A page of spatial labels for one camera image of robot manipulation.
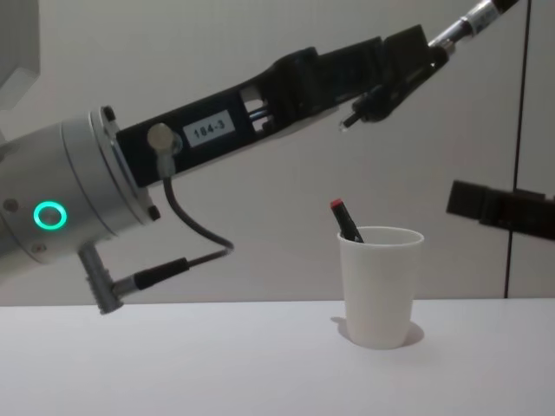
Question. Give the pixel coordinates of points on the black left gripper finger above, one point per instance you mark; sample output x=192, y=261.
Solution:
x=381, y=104
x=390, y=52

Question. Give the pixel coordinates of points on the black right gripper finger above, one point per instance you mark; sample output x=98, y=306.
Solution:
x=490, y=206

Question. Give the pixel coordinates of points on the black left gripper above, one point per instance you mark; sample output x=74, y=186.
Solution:
x=225, y=112

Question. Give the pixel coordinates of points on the silver and black marker pen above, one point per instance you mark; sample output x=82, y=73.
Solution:
x=474, y=19

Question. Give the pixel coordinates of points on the black marker with red cap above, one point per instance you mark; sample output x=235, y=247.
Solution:
x=344, y=221

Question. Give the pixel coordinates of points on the white paper cup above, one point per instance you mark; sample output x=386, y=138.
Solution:
x=379, y=294

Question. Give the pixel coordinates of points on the white table cloth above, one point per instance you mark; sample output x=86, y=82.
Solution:
x=217, y=368

